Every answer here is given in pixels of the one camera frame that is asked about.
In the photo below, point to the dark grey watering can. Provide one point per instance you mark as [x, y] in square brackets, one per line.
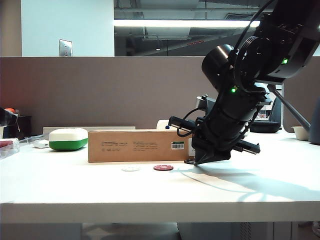
[315, 125]

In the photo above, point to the red poker chip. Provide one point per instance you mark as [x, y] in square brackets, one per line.
[163, 167]

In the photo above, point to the small white earbud case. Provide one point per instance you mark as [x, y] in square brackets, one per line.
[41, 144]

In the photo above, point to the wide grey desk partition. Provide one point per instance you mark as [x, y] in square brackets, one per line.
[112, 92]

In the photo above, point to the white poker chip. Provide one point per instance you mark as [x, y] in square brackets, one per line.
[130, 169]

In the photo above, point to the narrow grey desk partition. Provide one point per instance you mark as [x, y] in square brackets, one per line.
[302, 100]

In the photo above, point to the dark office chair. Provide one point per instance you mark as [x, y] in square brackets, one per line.
[276, 111]

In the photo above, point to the metal wall plate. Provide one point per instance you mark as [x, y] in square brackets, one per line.
[65, 47]

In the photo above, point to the green and white case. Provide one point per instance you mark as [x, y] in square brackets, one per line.
[68, 138]

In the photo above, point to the ceiling light strip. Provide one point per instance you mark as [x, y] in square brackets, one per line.
[175, 23]

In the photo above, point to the black cup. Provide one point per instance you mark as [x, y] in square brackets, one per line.
[24, 126]

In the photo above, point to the black round zip case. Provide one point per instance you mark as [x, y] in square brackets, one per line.
[266, 126]

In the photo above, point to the black and orange object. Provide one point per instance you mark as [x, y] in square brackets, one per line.
[6, 116]

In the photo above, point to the brown cardboard box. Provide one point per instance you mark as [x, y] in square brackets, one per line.
[135, 146]

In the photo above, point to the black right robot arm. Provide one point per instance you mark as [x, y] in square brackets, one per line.
[282, 37]

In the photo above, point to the white die with blue dot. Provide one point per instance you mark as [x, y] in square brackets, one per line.
[162, 124]

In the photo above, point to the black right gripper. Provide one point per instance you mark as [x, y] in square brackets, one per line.
[230, 122]

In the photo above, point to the beige paper cup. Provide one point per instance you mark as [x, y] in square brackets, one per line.
[300, 133]

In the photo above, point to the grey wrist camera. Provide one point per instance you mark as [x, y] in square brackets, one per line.
[203, 102]

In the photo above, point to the clear plastic chip box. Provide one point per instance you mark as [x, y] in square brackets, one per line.
[8, 148]

